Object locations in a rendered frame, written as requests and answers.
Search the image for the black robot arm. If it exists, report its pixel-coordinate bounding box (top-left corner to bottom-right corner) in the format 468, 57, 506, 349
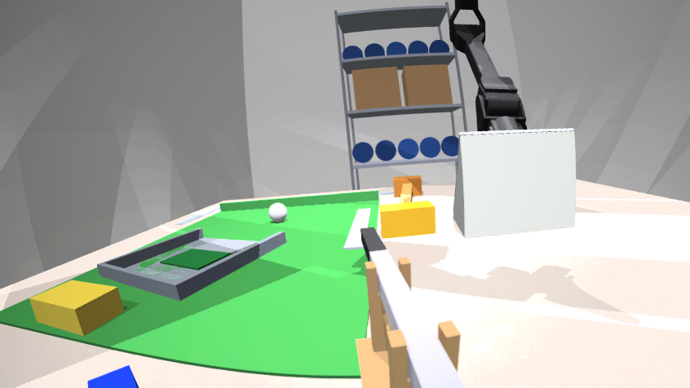
449, 0, 527, 132

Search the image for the green flat mat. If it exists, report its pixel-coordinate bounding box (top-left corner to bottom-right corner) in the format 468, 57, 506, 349
0, 200, 379, 378

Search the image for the white golf ball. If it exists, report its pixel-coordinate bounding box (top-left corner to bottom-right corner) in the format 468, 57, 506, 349
269, 203, 287, 222

